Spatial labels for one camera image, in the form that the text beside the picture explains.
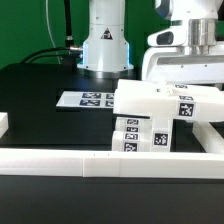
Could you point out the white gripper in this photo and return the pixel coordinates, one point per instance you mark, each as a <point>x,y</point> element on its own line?
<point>188,53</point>

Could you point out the white chair back frame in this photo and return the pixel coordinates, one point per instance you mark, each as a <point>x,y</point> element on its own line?
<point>169,101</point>

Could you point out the white U-shaped obstacle fence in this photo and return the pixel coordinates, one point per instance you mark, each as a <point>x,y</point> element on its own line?
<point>46,162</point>

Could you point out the white base tag sheet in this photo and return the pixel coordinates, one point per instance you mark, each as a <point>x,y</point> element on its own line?
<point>74,99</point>

